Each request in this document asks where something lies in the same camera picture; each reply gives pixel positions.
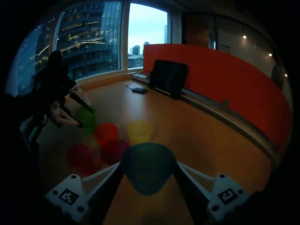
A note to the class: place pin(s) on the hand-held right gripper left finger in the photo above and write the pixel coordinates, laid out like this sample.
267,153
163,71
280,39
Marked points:
88,187

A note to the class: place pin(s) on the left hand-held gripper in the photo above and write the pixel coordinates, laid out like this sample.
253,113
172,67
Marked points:
55,75

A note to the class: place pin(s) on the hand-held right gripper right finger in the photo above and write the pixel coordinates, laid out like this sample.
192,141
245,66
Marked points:
206,187

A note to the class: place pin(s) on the green plastic cup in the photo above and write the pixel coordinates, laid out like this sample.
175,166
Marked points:
88,120

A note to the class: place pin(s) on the blue plastic cup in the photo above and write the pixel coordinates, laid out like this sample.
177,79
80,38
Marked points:
147,164

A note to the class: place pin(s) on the red plastic cup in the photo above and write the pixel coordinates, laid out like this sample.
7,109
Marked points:
79,158

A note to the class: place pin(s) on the purple plastic cup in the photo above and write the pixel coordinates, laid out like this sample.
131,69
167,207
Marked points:
113,152

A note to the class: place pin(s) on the orange plastic cup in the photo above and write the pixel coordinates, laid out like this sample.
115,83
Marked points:
106,134

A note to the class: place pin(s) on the black power adapter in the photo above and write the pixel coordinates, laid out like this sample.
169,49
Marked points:
140,90

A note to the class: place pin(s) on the yellow plastic cup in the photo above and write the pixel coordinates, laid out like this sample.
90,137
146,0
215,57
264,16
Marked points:
140,132

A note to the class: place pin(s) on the red desk screen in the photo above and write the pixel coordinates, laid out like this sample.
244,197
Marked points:
225,75

